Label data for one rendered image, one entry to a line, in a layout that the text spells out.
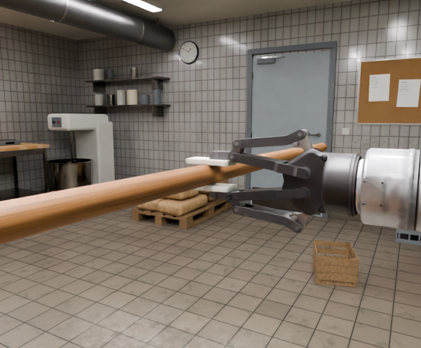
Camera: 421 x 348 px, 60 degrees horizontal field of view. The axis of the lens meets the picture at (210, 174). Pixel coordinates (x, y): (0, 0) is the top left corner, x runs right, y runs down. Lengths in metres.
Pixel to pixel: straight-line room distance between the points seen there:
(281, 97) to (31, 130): 3.87
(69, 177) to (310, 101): 3.41
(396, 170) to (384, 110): 4.25
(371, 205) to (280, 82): 4.53
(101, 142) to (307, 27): 3.32
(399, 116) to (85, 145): 4.32
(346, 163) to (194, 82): 5.11
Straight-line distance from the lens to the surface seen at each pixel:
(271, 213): 0.48
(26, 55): 6.45
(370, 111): 4.68
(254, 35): 5.17
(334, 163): 0.44
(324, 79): 4.77
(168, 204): 4.25
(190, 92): 5.52
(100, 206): 0.34
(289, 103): 4.86
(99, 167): 5.79
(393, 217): 0.43
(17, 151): 5.28
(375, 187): 0.42
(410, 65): 4.69
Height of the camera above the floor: 1.26
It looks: 9 degrees down
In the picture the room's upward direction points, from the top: straight up
